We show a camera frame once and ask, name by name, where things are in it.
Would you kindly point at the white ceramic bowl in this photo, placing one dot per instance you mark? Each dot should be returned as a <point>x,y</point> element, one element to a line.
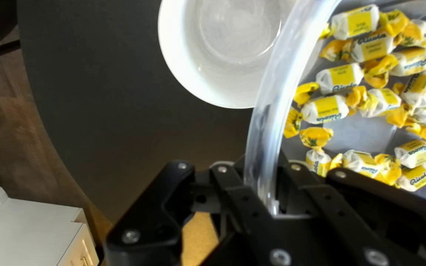
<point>207,59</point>

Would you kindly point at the clear plastic lunch box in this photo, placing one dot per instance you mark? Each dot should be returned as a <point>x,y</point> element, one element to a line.
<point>272,97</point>

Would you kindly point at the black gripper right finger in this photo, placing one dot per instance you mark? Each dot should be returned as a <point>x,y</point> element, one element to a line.
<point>370,221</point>

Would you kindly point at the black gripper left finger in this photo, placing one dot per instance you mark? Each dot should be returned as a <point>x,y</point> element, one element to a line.
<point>154,215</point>

